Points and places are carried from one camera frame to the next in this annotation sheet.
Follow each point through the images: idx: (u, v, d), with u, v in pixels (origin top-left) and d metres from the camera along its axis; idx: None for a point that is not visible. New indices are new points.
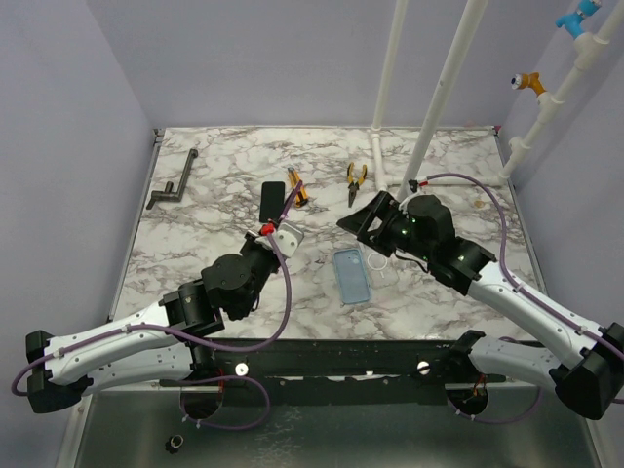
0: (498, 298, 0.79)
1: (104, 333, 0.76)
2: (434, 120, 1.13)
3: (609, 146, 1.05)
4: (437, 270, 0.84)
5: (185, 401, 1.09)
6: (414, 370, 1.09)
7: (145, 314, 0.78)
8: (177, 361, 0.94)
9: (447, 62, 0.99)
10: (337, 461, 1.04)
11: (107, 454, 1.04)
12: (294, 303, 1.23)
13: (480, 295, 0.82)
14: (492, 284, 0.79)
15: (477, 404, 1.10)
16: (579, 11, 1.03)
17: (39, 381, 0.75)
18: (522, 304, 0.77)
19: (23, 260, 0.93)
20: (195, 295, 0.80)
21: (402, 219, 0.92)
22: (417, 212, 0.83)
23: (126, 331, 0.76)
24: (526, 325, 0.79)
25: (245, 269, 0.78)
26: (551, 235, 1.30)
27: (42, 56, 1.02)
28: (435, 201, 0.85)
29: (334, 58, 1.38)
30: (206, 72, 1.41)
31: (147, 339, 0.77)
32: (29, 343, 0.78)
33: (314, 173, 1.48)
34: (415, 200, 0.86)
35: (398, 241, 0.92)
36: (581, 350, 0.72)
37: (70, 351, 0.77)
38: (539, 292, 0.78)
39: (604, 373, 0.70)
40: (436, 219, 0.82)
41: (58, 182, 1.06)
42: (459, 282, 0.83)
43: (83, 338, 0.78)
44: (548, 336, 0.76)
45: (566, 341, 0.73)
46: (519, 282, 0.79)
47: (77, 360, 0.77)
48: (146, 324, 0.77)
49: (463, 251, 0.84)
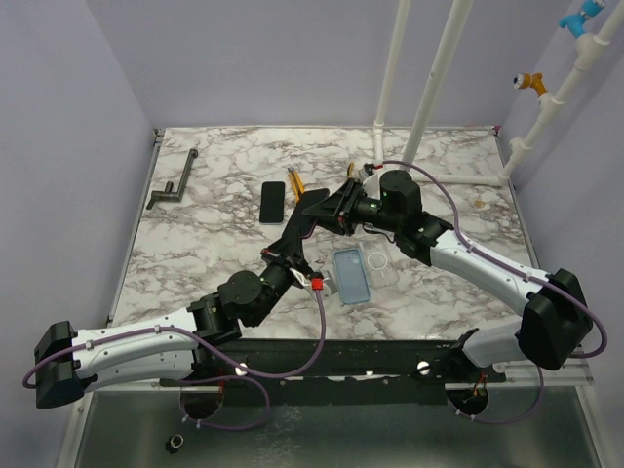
0: (454, 260, 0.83)
1: (137, 330, 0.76)
2: (425, 116, 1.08)
3: (609, 146, 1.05)
4: (401, 241, 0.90)
5: (185, 401, 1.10)
6: (414, 369, 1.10)
7: (174, 317, 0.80)
8: (178, 360, 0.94)
9: (439, 51, 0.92)
10: (337, 462, 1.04)
11: (107, 454, 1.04)
12: (295, 303, 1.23)
13: (441, 261, 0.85)
14: (448, 248, 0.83)
15: (476, 404, 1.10)
16: (583, 11, 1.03)
17: (65, 370, 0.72)
18: (473, 260, 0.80)
19: (22, 262, 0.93)
20: (217, 306, 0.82)
21: (368, 199, 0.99)
22: (388, 187, 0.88)
23: (158, 330, 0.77)
24: (482, 283, 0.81)
25: (256, 286, 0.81)
26: (551, 236, 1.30)
27: (42, 56, 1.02)
28: (407, 177, 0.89)
29: (334, 58, 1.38)
30: (206, 72, 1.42)
31: (175, 341, 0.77)
32: (55, 332, 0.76)
33: (314, 173, 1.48)
34: (388, 175, 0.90)
35: (368, 218, 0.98)
36: (526, 293, 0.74)
37: (101, 343, 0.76)
38: (490, 250, 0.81)
39: (551, 314, 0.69)
40: (404, 195, 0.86)
41: (58, 182, 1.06)
42: (422, 253, 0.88)
43: (113, 332, 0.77)
44: (499, 289, 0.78)
45: (514, 288, 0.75)
46: (472, 243, 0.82)
47: (105, 353, 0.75)
48: (176, 326, 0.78)
49: (425, 224, 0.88)
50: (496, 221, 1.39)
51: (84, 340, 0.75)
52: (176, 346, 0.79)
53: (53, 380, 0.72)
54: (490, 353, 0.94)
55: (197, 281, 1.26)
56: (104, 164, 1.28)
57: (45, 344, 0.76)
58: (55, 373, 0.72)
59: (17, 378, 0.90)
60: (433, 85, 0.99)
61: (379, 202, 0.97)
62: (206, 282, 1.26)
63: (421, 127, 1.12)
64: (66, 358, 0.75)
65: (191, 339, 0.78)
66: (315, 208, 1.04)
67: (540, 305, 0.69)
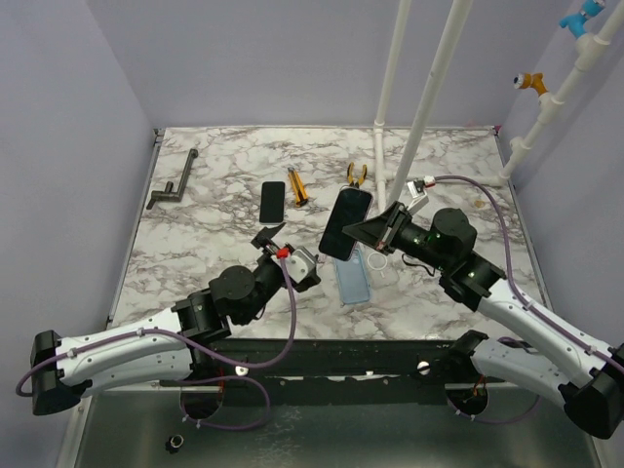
0: (508, 316, 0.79)
1: (120, 334, 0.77)
2: (423, 122, 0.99)
3: (609, 146, 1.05)
4: (447, 284, 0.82)
5: (185, 401, 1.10)
6: (414, 370, 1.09)
7: (158, 318, 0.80)
8: (175, 361, 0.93)
9: (439, 50, 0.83)
10: (337, 462, 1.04)
11: (107, 455, 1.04)
12: (295, 303, 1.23)
13: (488, 311, 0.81)
14: (503, 301, 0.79)
15: (477, 404, 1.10)
16: (583, 11, 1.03)
17: (50, 380, 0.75)
18: (530, 321, 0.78)
19: (22, 263, 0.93)
20: (205, 302, 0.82)
21: (411, 224, 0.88)
22: (445, 229, 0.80)
23: (140, 333, 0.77)
24: (533, 341, 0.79)
25: (250, 281, 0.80)
26: (551, 235, 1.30)
27: (43, 57, 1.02)
28: (464, 219, 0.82)
29: (335, 58, 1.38)
30: (206, 72, 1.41)
31: (159, 343, 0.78)
32: (40, 342, 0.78)
33: (314, 173, 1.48)
34: (444, 214, 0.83)
35: (408, 250, 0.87)
36: (590, 370, 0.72)
37: (84, 352, 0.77)
38: (548, 311, 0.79)
39: (612, 394, 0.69)
40: (463, 241, 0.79)
41: (57, 182, 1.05)
42: (469, 297, 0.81)
43: (96, 338, 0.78)
44: (555, 354, 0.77)
45: (575, 360, 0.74)
46: (529, 299, 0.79)
47: (90, 360, 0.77)
48: (159, 328, 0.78)
49: (473, 267, 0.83)
50: (496, 221, 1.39)
51: (66, 350, 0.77)
52: (163, 348, 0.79)
53: (40, 389, 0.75)
54: (505, 373, 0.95)
55: (197, 281, 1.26)
56: (104, 165, 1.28)
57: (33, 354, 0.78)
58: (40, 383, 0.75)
59: (17, 377, 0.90)
60: (431, 87, 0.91)
61: (423, 232, 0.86)
62: (206, 282, 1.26)
63: (419, 134, 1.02)
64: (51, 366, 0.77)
65: (176, 341, 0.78)
66: (352, 229, 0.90)
67: (604, 385, 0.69)
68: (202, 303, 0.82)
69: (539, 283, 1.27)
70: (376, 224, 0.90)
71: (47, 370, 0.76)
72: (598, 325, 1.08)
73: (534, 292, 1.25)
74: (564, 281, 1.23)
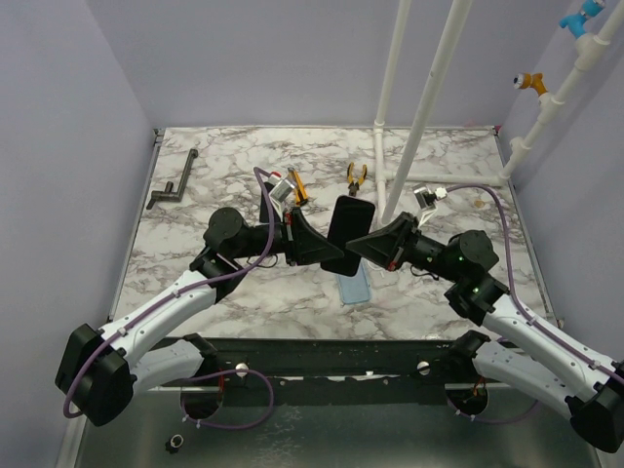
0: (512, 331, 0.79)
1: (159, 301, 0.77)
2: (423, 122, 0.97)
3: (609, 146, 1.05)
4: (454, 300, 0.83)
5: (184, 401, 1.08)
6: (414, 369, 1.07)
7: (182, 279, 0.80)
8: (189, 351, 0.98)
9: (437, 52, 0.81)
10: (337, 462, 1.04)
11: (106, 455, 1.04)
12: (295, 303, 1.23)
13: (493, 328, 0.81)
14: (506, 317, 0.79)
15: (478, 404, 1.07)
16: (583, 11, 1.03)
17: (117, 359, 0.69)
18: (533, 335, 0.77)
19: (23, 263, 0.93)
20: (213, 255, 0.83)
21: (426, 238, 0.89)
22: (469, 255, 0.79)
23: (177, 293, 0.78)
24: (539, 357, 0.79)
25: (236, 214, 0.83)
26: (550, 235, 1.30)
27: (44, 58, 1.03)
28: (487, 244, 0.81)
29: (335, 59, 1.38)
30: (207, 72, 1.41)
31: (198, 297, 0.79)
32: (79, 337, 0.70)
33: (314, 173, 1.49)
34: (468, 238, 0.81)
35: (420, 263, 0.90)
36: (595, 384, 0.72)
37: (134, 326, 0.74)
38: (552, 326, 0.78)
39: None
40: (484, 268, 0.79)
41: (58, 183, 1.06)
42: (473, 313, 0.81)
43: (137, 313, 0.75)
44: (561, 370, 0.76)
45: (580, 374, 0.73)
46: (532, 316, 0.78)
47: (142, 332, 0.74)
48: (191, 285, 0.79)
49: (477, 283, 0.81)
50: (496, 221, 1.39)
51: (113, 331, 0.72)
52: (199, 303, 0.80)
53: (106, 375, 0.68)
54: (503, 376, 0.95)
55: None
56: (104, 164, 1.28)
57: (74, 355, 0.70)
58: (105, 368, 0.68)
59: (17, 378, 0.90)
60: (431, 87, 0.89)
61: (438, 248, 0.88)
62: None
63: (419, 136, 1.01)
64: (102, 355, 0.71)
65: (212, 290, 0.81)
66: (357, 245, 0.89)
67: (607, 400, 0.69)
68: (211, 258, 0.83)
69: (539, 283, 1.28)
70: (384, 239, 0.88)
71: (105, 356, 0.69)
72: (598, 325, 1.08)
73: (534, 292, 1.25)
74: (563, 281, 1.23)
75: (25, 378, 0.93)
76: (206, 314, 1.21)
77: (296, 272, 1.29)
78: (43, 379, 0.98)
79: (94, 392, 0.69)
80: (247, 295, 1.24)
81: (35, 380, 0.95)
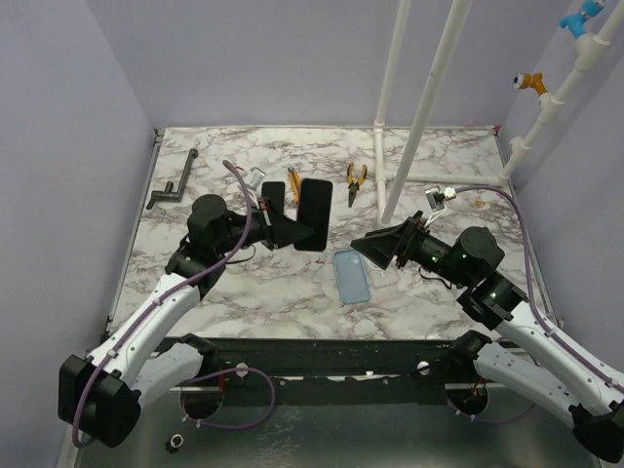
0: (529, 341, 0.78)
1: (141, 315, 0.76)
2: (423, 122, 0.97)
3: (609, 146, 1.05)
4: (465, 303, 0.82)
5: (185, 401, 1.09)
6: (414, 369, 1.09)
7: (160, 287, 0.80)
8: (188, 353, 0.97)
9: (437, 52, 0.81)
10: (337, 462, 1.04)
11: (105, 455, 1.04)
12: (295, 303, 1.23)
13: (510, 335, 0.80)
14: (525, 327, 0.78)
15: (477, 404, 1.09)
16: (583, 11, 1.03)
17: (113, 382, 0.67)
18: (550, 347, 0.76)
19: (23, 263, 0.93)
20: (188, 254, 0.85)
21: (433, 238, 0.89)
22: (473, 251, 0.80)
23: (159, 302, 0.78)
24: (554, 370, 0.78)
25: (218, 199, 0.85)
26: (550, 235, 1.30)
27: (44, 58, 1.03)
28: (490, 240, 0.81)
29: (335, 58, 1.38)
30: (206, 72, 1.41)
31: (180, 300, 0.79)
32: (68, 370, 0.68)
33: (314, 173, 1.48)
34: (471, 234, 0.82)
35: (427, 264, 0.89)
36: (609, 403, 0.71)
37: (122, 345, 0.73)
38: (570, 338, 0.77)
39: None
40: (490, 263, 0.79)
41: (57, 183, 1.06)
42: (487, 318, 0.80)
43: (122, 332, 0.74)
44: (575, 384, 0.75)
45: (596, 392, 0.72)
46: (552, 328, 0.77)
47: (134, 349, 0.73)
48: (171, 290, 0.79)
49: (492, 287, 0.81)
50: (496, 221, 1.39)
51: (103, 356, 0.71)
52: (183, 305, 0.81)
53: (110, 397, 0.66)
54: (506, 382, 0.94)
55: None
56: (104, 164, 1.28)
57: (66, 389, 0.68)
58: (103, 392, 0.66)
59: (16, 378, 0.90)
60: (431, 87, 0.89)
61: (446, 248, 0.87)
62: None
63: (419, 136, 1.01)
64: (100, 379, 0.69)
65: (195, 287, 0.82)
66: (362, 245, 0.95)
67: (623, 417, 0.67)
68: (187, 256, 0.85)
69: (539, 283, 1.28)
70: (386, 241, 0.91)
71: (103, 380, 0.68)
72: (598, 325, 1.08)
73: (535, 292, 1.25)
74: (563, 281, 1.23)
75: (25, 378, 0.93)
76: (206, 314, 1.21)
77: (296, 272, 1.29)
78: (42, 380, 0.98)
79: (99, 417, 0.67)
80: (247, 295, 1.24)
81: (35, 380, 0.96)
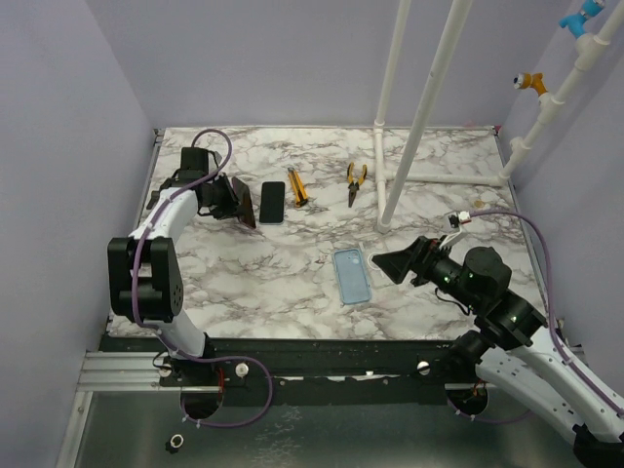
0: (545, 368, 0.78)
1: (160, 207, 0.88)
2: (423, 121, 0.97)
3: (609, 146, 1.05)
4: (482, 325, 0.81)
5: (185, 402, 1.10)
6: (414, 369, 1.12)
7: (164, 194, 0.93)
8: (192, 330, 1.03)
9: (438, 52, 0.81)
10: (337, 462, 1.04)
11: (105, 455, 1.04)
12: (294, 303, 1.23)
13: (525, 358, 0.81)
14: (542, 353, 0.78)
15: (477, 404, 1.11)
16: (583, 11, 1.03)
17: (160, 245, 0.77)
18: (567, 375, 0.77)
19: (24, 263, 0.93)
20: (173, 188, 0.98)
21: (448, 260, 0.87)
22: (478, 269, 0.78)
23: (170, 199, 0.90)
24: (565, 395, 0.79)
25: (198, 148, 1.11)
26: (550, 235, 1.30)
27: (44, 58, 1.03)
28: (496, 258, 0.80)
29: (335, 58, 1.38)
30: (206, 73, 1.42)
31: (186, 199, 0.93)
32: (118, 245, 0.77)
33: (314, 173, 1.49)
34: (476, 253, 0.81)
35: (441, 286, 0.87)
36: (619, 433, 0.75)
37: (156, 225, 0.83)
38: (586, 368, 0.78)
39: None
40: (497, 282, 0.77)
41: (58, 183, 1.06)
42: (506, 339, 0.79)
43: (149, 219, 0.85)
44: (586, 412, 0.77)
45: (607, 422, 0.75)
46: (569, 355, 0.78)
47: (166, 227, 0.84)
48: (175, 192, 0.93)
49: (512, 309, 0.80)
50: (496, 222, 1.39)
51: (142, 230, 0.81)
52: (187, 205, 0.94)
53: (163, 254, 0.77)
54: (510, 391, 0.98)
55: (197, 281, 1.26)
56: (104, 165, 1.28)
57: (119, 265, 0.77)
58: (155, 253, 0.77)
59: (17, 378, 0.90)
60: (431, 87, 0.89)
61: (458, 270, 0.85)
62: (206, 282, 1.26)
63: (419, 136, 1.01)
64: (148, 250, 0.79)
65: (191, 195, 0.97)
66: (381, 258, 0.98)
67: None
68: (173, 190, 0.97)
69: (539, 283, 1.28)
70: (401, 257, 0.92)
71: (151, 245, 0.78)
72: (598, 325, 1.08)
73: (535, 292, 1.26)
74: (563, 281, 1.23)
75: (25, 377, 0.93)
76: (206, 314, 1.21)
77: (296, 272, 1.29)
78: (43, 379, 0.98)
79: (157, 283, 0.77)
80: (247, 295, 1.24)
81: (36, 379, 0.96)
